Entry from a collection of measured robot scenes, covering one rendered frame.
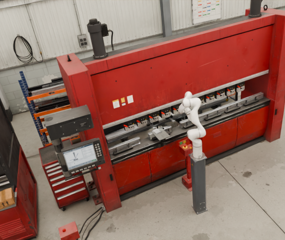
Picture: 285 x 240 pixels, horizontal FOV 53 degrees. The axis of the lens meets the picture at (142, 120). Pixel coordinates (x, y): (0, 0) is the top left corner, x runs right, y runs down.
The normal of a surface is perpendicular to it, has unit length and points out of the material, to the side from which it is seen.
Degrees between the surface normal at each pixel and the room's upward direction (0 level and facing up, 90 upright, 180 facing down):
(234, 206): 0
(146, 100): 90
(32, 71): 90
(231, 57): 90
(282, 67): 90
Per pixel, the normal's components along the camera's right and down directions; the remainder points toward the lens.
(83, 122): 0.36, 0.45
